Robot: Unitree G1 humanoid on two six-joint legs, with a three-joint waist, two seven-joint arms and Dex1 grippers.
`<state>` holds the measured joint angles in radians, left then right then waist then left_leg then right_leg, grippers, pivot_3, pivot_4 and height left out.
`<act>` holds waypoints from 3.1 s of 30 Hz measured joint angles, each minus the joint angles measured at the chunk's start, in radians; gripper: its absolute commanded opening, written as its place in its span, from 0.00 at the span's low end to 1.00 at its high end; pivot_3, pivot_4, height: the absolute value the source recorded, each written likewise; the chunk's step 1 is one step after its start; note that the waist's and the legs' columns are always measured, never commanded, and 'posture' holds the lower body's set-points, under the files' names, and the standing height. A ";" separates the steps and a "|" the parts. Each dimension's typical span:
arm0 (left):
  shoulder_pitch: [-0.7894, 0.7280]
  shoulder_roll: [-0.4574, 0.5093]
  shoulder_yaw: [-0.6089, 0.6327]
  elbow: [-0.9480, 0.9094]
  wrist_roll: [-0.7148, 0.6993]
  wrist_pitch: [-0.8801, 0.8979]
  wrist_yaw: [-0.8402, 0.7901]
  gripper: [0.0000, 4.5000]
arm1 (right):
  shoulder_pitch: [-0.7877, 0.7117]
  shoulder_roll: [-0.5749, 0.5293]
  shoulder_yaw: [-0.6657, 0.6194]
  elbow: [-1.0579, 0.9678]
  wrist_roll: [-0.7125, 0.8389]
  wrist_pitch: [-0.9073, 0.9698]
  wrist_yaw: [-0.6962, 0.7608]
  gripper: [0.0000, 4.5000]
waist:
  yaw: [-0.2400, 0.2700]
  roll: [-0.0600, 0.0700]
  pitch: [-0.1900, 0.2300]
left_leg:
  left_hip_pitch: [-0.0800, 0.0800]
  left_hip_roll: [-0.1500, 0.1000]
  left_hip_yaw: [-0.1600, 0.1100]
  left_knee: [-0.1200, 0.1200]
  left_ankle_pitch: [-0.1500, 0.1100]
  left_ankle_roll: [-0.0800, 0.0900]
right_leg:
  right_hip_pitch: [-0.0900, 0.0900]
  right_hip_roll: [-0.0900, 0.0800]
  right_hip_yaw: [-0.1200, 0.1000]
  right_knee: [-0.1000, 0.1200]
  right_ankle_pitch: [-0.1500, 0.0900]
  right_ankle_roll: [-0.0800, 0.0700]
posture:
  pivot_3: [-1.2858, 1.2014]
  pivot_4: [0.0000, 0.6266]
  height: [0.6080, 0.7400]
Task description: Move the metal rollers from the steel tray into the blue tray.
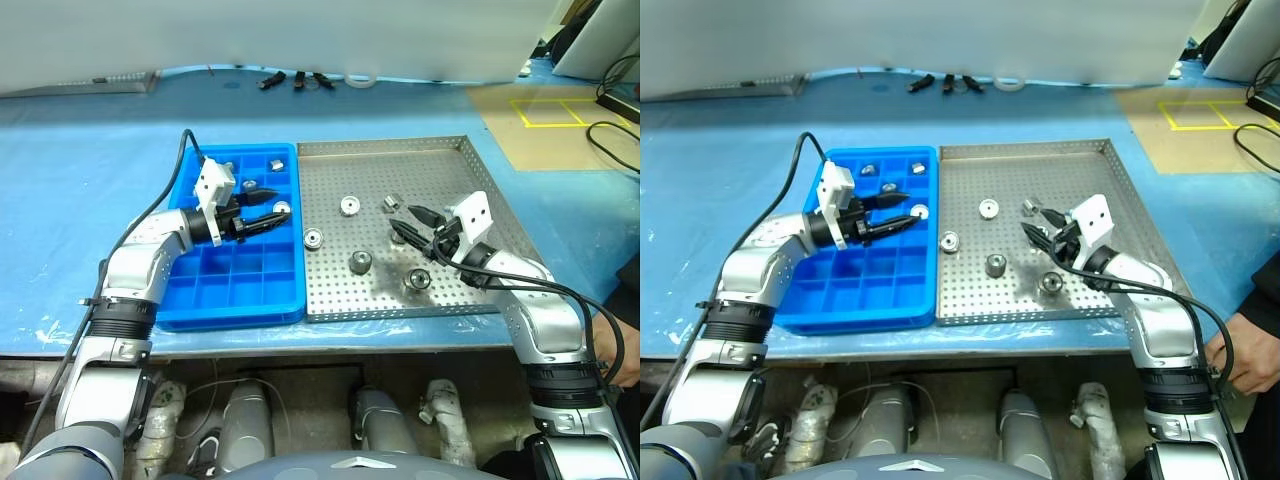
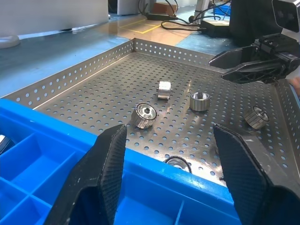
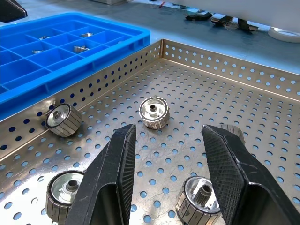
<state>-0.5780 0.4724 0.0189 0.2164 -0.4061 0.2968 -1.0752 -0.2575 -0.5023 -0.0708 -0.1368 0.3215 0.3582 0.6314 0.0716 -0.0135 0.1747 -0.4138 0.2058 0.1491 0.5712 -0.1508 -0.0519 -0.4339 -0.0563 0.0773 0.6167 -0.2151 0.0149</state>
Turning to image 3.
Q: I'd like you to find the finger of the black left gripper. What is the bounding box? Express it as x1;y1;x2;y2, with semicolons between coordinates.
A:
0;0;28;23

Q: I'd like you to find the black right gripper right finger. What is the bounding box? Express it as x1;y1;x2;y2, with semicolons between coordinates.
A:
202;124;300;225

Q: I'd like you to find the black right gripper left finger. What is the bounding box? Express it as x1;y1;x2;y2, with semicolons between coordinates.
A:
65;123;137;225

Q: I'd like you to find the blue compartment tray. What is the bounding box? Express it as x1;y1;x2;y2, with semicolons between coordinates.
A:
0;12;151;110

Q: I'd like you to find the perforated metal tray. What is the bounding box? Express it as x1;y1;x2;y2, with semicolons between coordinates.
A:
0;38;300;225

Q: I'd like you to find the white tape roll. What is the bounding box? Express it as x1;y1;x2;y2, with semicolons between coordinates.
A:
268;26;300;44

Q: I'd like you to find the black curved scrap piece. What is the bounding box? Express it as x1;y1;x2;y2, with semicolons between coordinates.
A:
183;11;213;22

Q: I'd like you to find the black strap piece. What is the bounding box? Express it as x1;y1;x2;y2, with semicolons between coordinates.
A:
237;18;259;32

